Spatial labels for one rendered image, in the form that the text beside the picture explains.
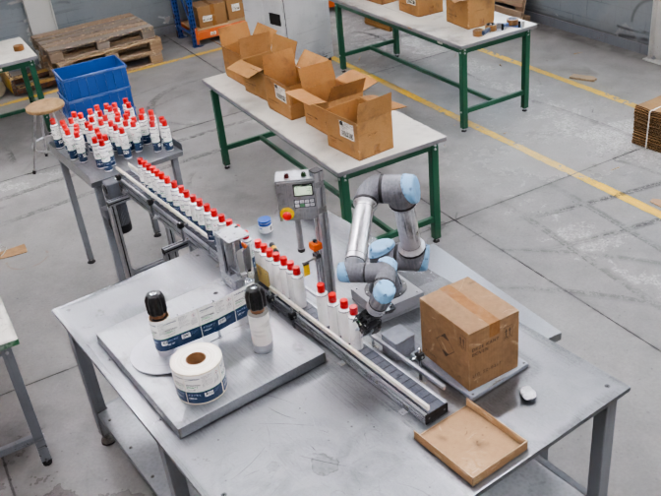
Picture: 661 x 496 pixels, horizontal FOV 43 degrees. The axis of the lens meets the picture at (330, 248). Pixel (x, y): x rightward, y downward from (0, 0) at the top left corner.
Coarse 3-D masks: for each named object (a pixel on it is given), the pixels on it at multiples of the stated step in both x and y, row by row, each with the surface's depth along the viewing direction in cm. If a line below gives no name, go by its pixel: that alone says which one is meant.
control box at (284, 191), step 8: (280, 176) 348; (296, 176) 346; (312, 176) 345; (280, 184) 344; (288, 184) 344; (280, 192) 346; (288, 192) 346; (280, 200) 348; (288, 200) 348; (280, 208) 350; (288, 208) 350; (304, 208) 350; (312, 208) 350; (280, 216) 352; (296, 216) 352; (304, 216) 352; (312, 216) 352
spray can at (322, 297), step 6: (318, 282) 348; (318, 288) 347; (324, 288) 347; (318, 294) 348; (324, 294) 348; (318, 300) 349; (324, 300) 348; (318, 306) 351; (324, 306) 350; (318, 312) 353; (324, 312) 351; (324, 318) 353; (324, 324) 355
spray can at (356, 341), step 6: (354, 306) 331; (354, 312) 331; (348, 318) 333; (348, 324) 335; (354, 324) 333; (354, 330) 334; (354, 336) 336; (360, 336) 337; (354, 342) 338; (360, 342) 338; (360, 348) 340
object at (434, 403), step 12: (312, 312) 366; (312, 324) 359; (360, 360) 335; (372, 360) 334; (384, 360) 333; (396, 372) 326; (408, 384) 320; (420, 396) 313; (432, 396) 313; (432, 408) 307
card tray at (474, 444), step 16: (448, 416) 309; (464, 416) 308; (480, 416) 308; (416, 432) 299; (432, 432) 303; (448, 432) 302; (464, 432) 302; (480, 432) 301; (496, 432) 300; (512, 432) 295; (432, 448) 293; (448, 448) 296; (464, 448) 295; (480, 448) 294; (496, 448) 294; (512, 448) 293; (448, 464) 288; (464, 464) 289; (480, 464) 288; (496, 464) 284; (480, 480) 282
